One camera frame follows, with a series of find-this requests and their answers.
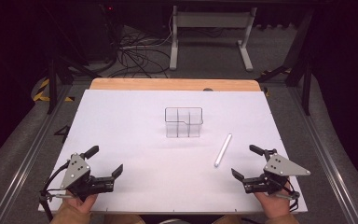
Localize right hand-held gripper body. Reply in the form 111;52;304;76
242;152;311;196

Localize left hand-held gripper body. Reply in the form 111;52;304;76
59;152;116;202

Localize person's left hand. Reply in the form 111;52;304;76
62;191;99;215

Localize person's right hand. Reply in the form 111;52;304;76
254;182;295;220

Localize white pen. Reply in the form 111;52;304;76
213;133;233;168

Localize white board sheet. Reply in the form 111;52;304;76
37;89;309;215

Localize person's legs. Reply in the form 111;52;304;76
103;213;269;224

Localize clear plastic divided organizer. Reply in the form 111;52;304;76
164;106;204;139

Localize yellow black hazard tape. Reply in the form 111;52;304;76
32;77;76;103

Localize black metal stand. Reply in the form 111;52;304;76
255;8;316;117
41;6;102;116

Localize wooden table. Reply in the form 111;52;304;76
89;77;262;93

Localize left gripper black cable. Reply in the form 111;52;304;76
38;160;75;224

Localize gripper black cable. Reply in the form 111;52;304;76
38;160;75;224
274;181;301;213

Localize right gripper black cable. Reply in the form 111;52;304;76
274;181;301;213

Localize aluminium floor rail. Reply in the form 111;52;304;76
287;85;358;224
0;84;73;224

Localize tangle of black floor cables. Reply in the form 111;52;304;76
106;6;176;79

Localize white metal desk frame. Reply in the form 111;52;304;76
169;5;258;73

